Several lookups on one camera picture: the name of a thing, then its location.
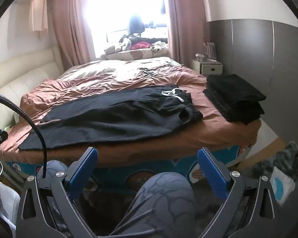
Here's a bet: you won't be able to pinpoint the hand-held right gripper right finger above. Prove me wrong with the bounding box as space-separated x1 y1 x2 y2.
197 147 285 238

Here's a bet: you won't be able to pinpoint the grey shaggy rug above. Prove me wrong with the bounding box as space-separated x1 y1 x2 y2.
241 141 298 199

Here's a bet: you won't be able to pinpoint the black headrest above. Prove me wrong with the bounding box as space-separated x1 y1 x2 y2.
129 15 143 34

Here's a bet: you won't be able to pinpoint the thick black braided cable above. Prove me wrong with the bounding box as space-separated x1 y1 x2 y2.
0 92 47 179

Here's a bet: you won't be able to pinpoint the white nightstand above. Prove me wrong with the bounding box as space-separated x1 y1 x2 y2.
190 58 224 76

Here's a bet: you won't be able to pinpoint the red cloth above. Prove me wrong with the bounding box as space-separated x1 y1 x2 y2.
130 42 151 50

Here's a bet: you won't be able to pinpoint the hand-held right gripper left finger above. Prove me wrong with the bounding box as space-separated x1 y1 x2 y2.
15 147 100 238

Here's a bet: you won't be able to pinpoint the beige plush toy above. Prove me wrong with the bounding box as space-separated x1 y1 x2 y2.
101 44 122 60

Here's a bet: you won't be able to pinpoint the white and blue bag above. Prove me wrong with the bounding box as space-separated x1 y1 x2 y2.
271 166 296 201

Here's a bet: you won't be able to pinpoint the reed diffuser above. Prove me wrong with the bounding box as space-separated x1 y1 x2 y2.
204 38 218 61

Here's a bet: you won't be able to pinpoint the folded black clothes stack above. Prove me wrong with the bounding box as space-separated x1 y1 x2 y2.
203 74 267 126

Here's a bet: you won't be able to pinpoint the pink curtain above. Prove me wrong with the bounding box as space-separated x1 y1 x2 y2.
48 0 97 72
164 0 210 60

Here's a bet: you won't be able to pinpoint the black pants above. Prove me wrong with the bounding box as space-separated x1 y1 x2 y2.
18 85 204 152

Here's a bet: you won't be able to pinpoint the black clothes pile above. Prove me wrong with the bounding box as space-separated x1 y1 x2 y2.
119 33 168 47

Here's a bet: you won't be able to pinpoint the white cloth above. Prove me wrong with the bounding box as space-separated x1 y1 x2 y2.
0 183 21 231

